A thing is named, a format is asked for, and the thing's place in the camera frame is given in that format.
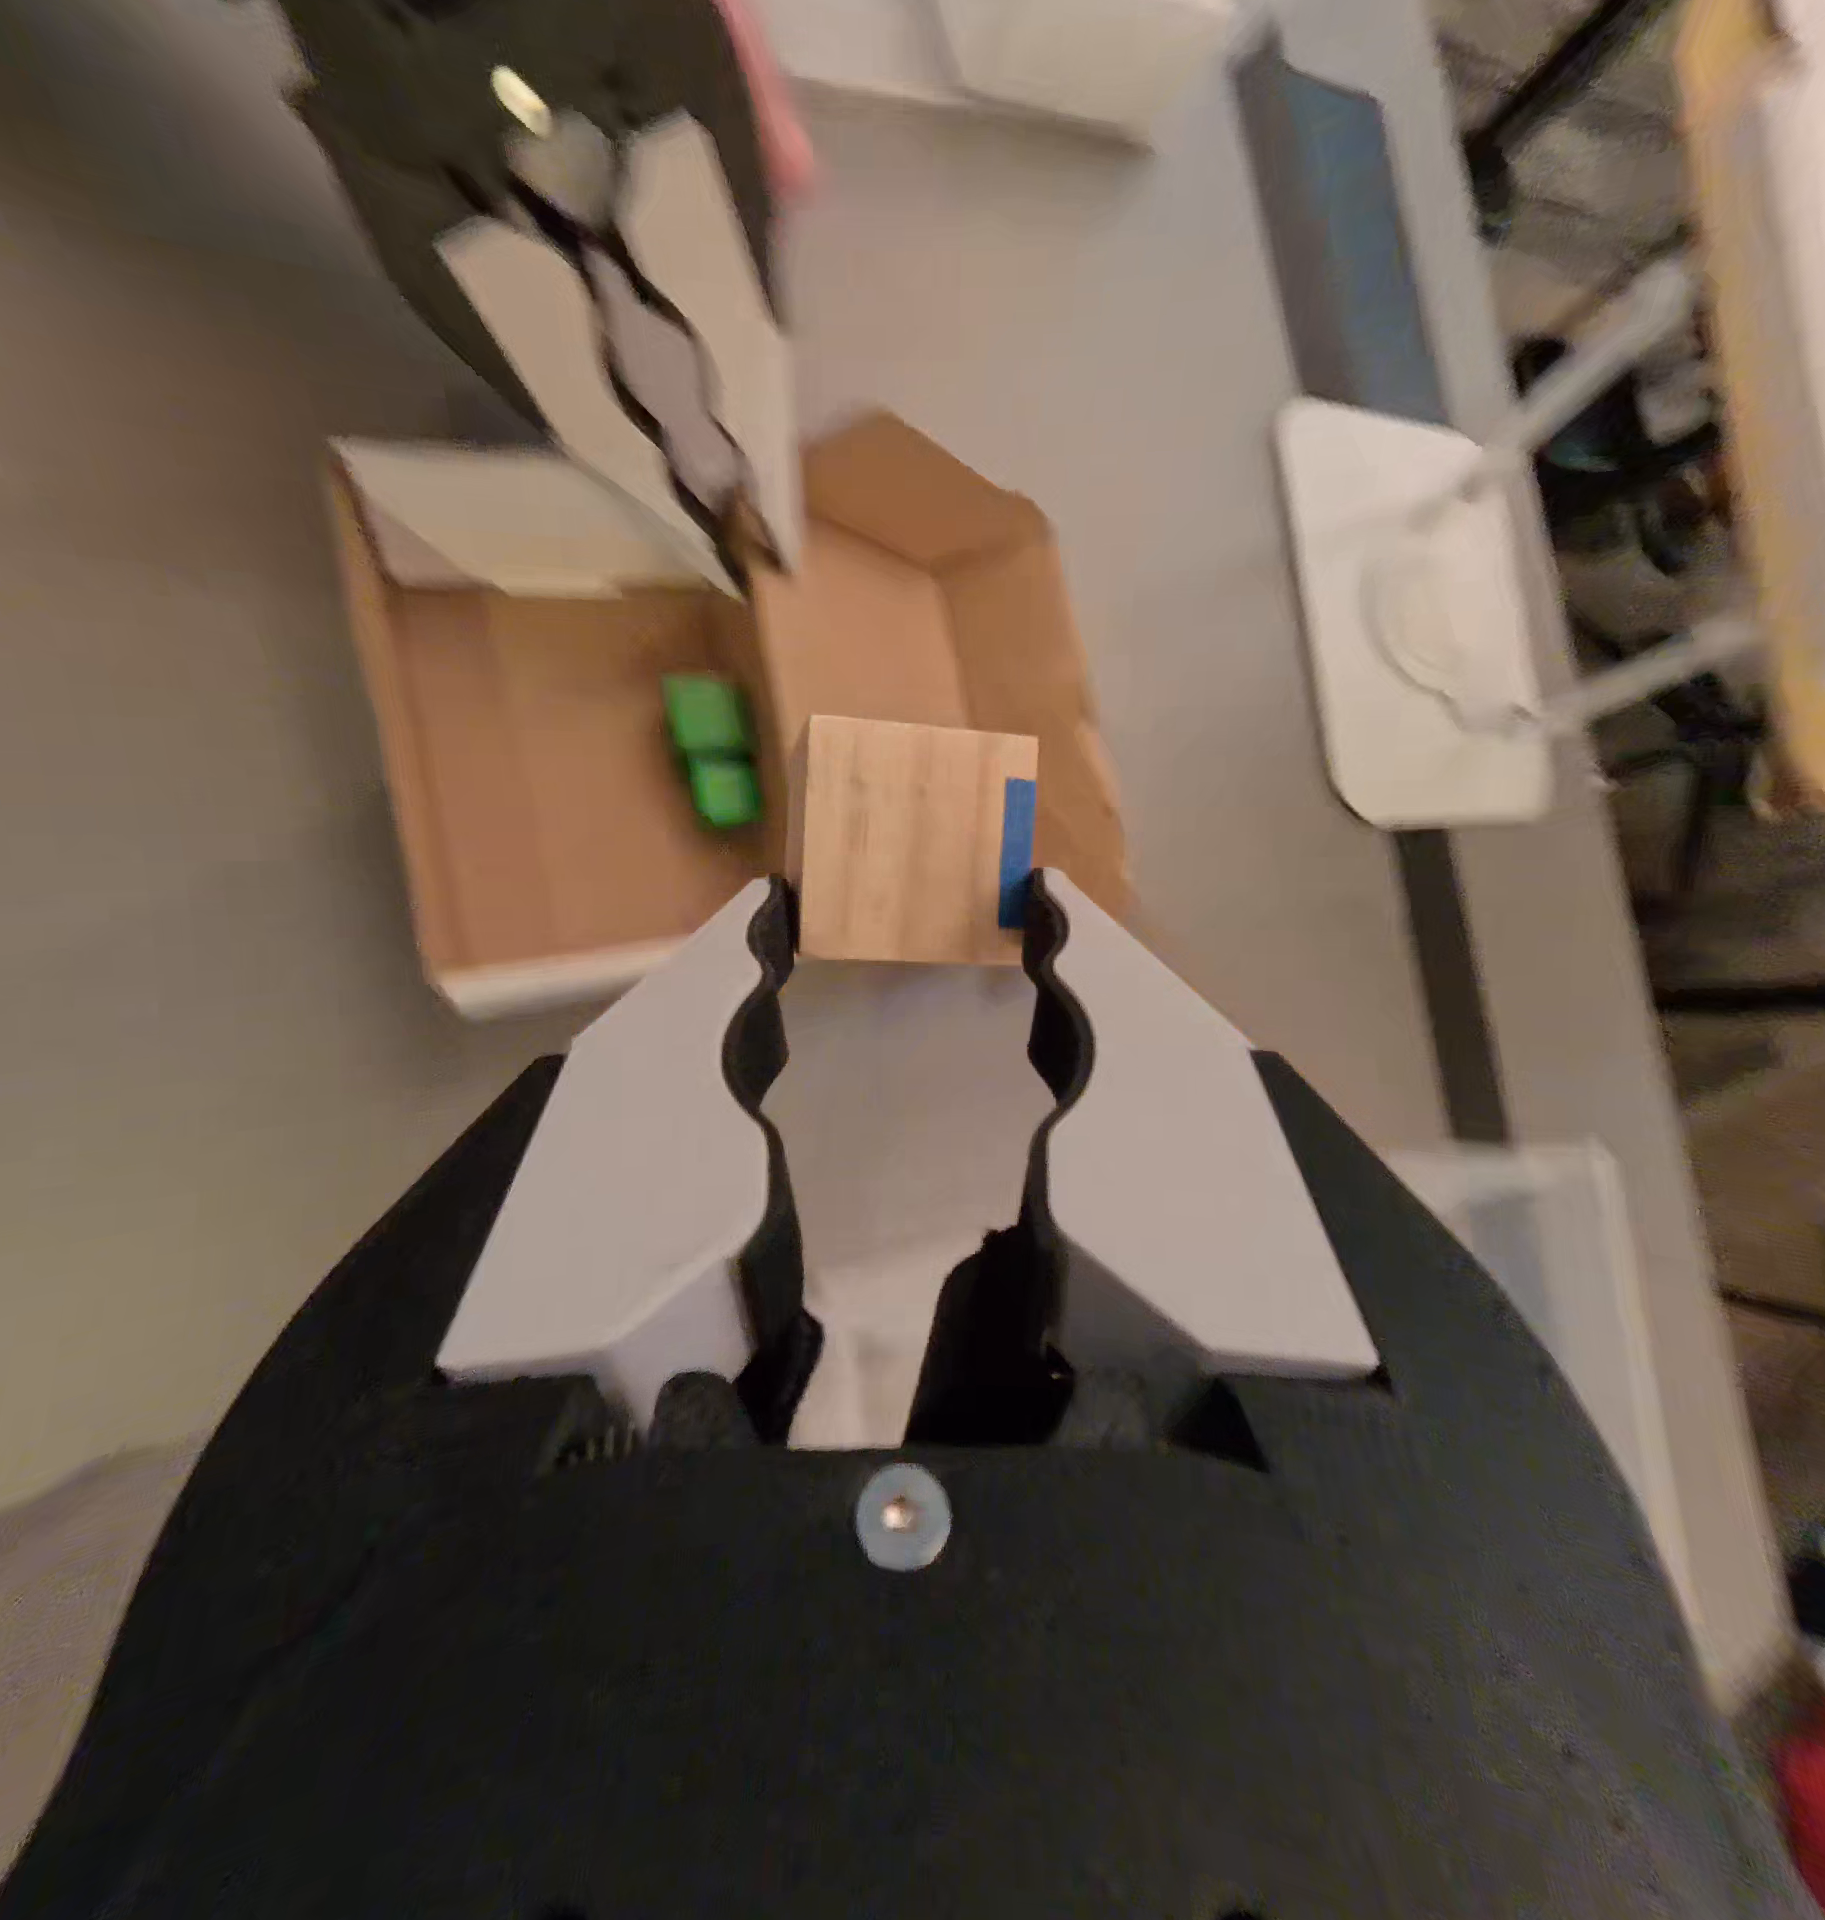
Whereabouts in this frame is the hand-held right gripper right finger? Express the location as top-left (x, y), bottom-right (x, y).
top-left (907, 869), bottom-right (1381, 1448)

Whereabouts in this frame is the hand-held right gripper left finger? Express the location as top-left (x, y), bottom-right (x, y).
top-left (433, 876), bottom-right (825, 1448)

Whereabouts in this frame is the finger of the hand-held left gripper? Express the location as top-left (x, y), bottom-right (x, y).
top-left (613, 120), bottom-right (805, 571)
top-left (439, 222), bottom-right (749, 602)

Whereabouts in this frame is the clear plastic bin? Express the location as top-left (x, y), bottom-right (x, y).
top-left (933, 0), bottom-right (1245, 143)
top-left (1378, 1139), bottom-right (1790, 1712)

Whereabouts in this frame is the green cube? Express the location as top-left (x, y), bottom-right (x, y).
top-left (661, 675), bottom-right (755, 754)
top-left (680, 750), bottom-right (770, 830)

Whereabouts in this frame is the white cardboard box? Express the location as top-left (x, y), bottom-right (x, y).
top-left (327, 411), bottom-right (1140, 1021)

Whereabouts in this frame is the plain wooden cube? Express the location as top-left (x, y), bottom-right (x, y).
top-left (798, 717), bottom-right (1040, 966)

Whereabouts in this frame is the person's left hand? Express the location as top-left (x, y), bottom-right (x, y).
top-left (718, 0), bottom-right (817, 199)

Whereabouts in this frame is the clear acrylic rod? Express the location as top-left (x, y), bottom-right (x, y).
top-left (1453, 260), bottom-right (1701, 512)
top-left (1541, 621), bottom-right (1776, 737)

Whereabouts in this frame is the black office chair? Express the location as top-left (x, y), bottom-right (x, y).
top-left (1512, 336), bottom-right (1755, 842)

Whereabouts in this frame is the wooden instruction board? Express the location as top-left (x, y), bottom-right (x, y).
top-left (1677, 0), bottom-right (1825, 833)

